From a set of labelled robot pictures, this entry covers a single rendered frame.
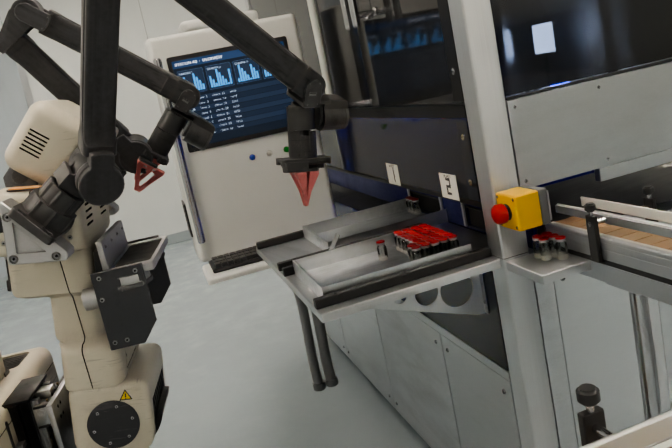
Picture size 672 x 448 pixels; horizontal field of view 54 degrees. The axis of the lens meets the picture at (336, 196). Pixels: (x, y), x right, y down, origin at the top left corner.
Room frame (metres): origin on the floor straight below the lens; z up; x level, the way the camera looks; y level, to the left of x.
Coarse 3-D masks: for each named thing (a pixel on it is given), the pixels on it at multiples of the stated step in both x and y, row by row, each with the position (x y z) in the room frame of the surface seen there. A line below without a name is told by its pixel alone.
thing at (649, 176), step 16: (592, 176) 1.99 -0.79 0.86; (624, 176) 1.91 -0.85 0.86; (640, 176) 1.87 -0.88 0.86; (656, 176) 1.83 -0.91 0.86; (336, 192) 2.64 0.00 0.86; (352, 192) 2.56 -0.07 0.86; (560, 192) 1.87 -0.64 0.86; (576, 192) 1.83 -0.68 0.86; (592, 192) 1.80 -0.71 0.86; (608, 192) 1.76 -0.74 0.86; (624, 192) 1.73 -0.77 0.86; (640, 192) 1.70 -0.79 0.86; (656, 192) 1.66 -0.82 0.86
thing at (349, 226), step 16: (368, 208) 1.94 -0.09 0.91; (384, 208) 1.95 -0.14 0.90; (400, 208) 1.96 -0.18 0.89; (320, 224) 1.89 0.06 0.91; (336, 224) 1.91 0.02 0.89; (352, 224) 1.91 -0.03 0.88; (368, 224) 1.87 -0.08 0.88; (384, 224) 1.83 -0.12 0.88; (400, 224) 1.69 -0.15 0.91; (432, 224) 1.71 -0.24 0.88; (320, 240) 1.70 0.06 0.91; (352, 240) 1.65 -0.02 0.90
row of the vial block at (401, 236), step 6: (396, 234) 1.53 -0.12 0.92; (402, 234) 1.51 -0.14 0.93; (408, 234) 1.50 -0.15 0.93; (396, 240) 1.54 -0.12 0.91; (402, 240) 1.50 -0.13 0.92; (408, 240) 1.47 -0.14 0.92; (414, 240) 1.44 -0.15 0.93; (420, 240) 1.43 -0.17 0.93; (396, 246) 1.54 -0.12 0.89; (402, 246) 1.50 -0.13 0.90; (426, 246) 1.38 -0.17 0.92; (402, 252) 1.51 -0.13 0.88; (426, 252) 1.38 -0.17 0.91
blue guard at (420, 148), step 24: (360, 120) 2.01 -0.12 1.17; (384, 120) 1.82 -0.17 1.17; (408, 120) 1.66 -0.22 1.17; (432, 120) 1.53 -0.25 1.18; (456, 120) 1.41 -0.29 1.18; (336, 144) 2.30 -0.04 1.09; (360, 144) 2.05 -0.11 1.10; (384, 144) 1.85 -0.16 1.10; (408, 144) 1.69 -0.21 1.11; (432, 144) 1.55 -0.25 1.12; (456, 144) 1.43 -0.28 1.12; (360, 168) 2.10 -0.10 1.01; (384, 168) 1.89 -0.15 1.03; (408, 168) 1.72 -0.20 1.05; (432, 168) 1.57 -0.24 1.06; (456, 168) 1.45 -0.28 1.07
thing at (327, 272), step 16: (368, 240) 1.57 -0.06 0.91; (320, 256) 1.54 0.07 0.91; (336, 256) 1.55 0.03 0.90; (352, 256) 1.56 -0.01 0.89; (368, 256) 1.54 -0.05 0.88; (400, 256) 1.49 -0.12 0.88; (432, 256) 1.34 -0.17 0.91; (448, 256) 1.35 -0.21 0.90; (304, 272) 1.41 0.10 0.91; (320, 272) 1.49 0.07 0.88; (336, 272) 1.47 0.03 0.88; (352, 272) 1.44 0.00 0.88; (368, 272) 1.42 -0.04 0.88; (384, 272) 1.31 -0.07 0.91; (320, 288) 1.29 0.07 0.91; (336, 288) 1.28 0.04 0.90
